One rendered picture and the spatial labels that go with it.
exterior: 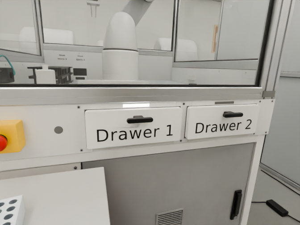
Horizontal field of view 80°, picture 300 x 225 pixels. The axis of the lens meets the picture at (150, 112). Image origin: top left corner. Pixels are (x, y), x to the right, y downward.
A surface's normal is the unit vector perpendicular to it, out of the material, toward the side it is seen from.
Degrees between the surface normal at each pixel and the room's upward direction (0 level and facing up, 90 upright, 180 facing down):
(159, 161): 90
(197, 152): 90
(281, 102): 90
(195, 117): 90
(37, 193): 0
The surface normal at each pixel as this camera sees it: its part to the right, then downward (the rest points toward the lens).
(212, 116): 0.29, 0.25
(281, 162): -0.95, 0.04
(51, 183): 0.04, -0.97
